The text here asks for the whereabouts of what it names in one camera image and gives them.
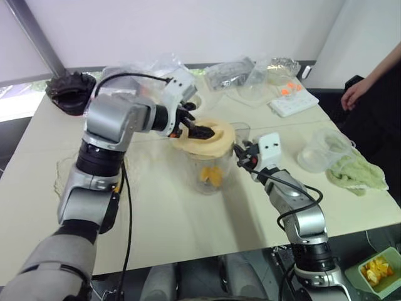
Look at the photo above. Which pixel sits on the clear plastic bag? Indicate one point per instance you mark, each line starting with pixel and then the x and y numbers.
pixel 253 95
pixel 258 76

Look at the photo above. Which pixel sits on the person's bare hand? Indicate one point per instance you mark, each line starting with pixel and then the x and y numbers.
pixel 352 95

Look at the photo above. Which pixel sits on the clear blender jug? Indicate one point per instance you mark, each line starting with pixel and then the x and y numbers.
pixel 194 169

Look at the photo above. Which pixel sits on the clear bag with red package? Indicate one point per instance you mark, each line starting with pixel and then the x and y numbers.
pixel 156 67

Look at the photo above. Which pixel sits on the crinkled silver foil bag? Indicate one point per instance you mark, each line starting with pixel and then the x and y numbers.
pixel 285 66

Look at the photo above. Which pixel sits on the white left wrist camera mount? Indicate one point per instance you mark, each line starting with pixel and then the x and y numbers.
pixel 181 86

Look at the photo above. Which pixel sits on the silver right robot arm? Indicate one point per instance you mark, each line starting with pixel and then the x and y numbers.
pixel 300 216

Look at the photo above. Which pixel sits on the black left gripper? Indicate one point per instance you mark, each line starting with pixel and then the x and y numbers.
pixel 181 120

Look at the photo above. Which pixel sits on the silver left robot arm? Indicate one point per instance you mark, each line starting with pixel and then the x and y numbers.
pixel 106 116

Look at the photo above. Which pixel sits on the peach blender lid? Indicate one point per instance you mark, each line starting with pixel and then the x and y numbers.
pixel 219 141

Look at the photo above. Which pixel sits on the clear bag with metal parts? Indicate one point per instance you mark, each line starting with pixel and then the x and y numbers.
pixel 225 76

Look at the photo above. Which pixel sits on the small white device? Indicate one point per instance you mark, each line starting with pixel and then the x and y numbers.
pixel 307 72

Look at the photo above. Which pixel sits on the pale green towel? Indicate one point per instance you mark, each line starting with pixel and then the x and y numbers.
pixel 360 175

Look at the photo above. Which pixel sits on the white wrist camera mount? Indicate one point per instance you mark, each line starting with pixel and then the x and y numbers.
pixel 269 149
pixel 181 86

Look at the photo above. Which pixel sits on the white power strip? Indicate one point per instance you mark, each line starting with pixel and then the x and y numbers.
pixel 294 103

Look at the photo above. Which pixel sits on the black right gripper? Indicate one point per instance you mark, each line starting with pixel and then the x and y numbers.
pixel 252 152

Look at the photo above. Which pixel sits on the person's bare forearm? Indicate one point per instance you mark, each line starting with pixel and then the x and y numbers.
pixel 385 66

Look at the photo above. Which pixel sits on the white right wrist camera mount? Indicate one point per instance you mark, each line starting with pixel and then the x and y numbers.
pixel 269 149

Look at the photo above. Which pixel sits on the clear plastic measuring cup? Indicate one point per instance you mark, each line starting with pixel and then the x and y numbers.
pixel 313 156

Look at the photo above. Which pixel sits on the orange fruit pieces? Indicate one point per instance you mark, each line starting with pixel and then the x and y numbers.
pixel 213 177

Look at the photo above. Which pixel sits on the green plastic container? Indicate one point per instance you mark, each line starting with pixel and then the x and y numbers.
pixel 354 272

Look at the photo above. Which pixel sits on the orange plastic clips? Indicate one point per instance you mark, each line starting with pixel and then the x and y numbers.
pixel 285 92

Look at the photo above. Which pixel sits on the grey diagonal frame post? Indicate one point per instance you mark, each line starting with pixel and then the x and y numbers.
pixel 40 34

